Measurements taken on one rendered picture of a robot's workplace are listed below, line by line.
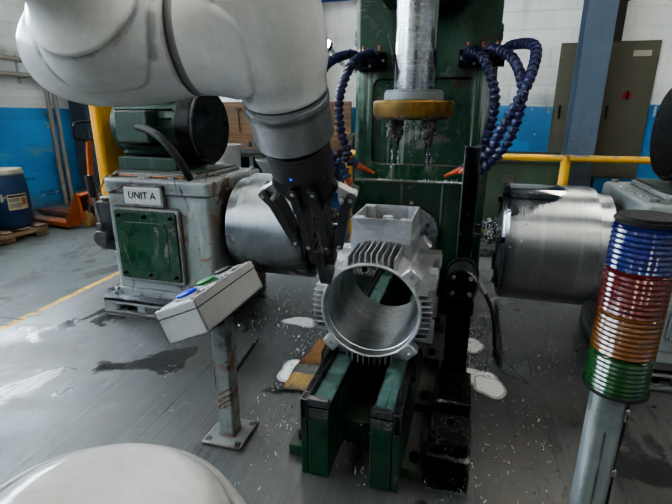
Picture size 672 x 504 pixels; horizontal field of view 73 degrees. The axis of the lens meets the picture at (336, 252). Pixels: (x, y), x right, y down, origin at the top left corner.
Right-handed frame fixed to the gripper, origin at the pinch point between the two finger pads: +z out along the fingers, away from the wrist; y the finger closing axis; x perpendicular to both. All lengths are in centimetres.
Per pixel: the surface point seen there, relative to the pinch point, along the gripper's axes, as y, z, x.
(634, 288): -35.0, -10.6, 9.0
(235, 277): 13.8, 2.3, 2.9
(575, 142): -134, 272, -446
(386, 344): -8.3, 17.5, 1.7
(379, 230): -5.7, 4.2, -11.4
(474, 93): -19, 11, -70
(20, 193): 427, 202, -229
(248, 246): 28.4, 23.6, -22.7
